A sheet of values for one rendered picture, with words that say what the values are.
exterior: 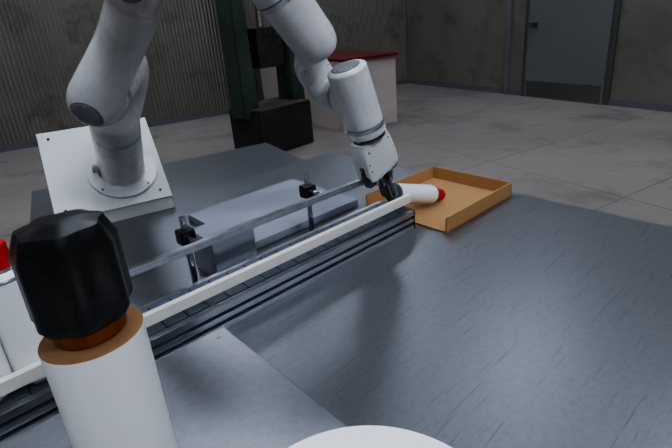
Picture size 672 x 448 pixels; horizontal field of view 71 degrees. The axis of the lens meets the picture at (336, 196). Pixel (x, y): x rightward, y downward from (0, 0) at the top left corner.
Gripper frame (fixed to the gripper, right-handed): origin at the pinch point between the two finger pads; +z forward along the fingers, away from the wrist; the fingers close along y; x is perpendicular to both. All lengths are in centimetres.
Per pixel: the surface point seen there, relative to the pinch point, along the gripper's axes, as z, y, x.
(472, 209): 12.6, -12.8, 13.1
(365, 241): 2.1, 14.8, 5.2
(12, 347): -28, 72, 3
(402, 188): 1.4, -2.9, 2.1
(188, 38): 64, -255, -627
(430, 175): 19.5, -28.9, -12.5
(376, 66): 141, -329, -334
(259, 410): -15, 55, 30
